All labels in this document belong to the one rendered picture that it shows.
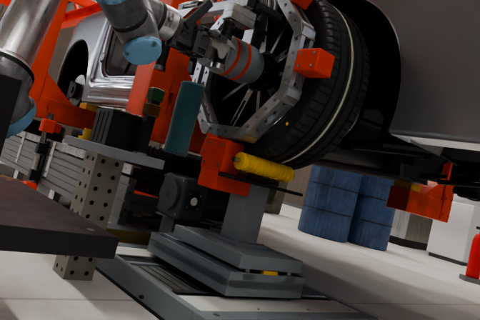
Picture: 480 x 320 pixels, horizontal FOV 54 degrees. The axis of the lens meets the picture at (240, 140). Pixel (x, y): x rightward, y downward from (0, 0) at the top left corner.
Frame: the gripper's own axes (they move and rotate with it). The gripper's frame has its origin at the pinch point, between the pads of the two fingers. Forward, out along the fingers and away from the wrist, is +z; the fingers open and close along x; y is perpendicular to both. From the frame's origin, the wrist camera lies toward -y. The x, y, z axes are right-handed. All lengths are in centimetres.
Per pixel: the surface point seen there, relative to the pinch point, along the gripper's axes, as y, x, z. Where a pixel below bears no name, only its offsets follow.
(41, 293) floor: 83, -21, -26
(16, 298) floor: 83, -17, -34
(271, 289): 71, 3, 41
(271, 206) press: 71, -434, 477
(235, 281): 69, 3, 23
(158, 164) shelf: 39.6, -15.4, -3.4
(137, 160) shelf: 39.8, -15.4, -10.8
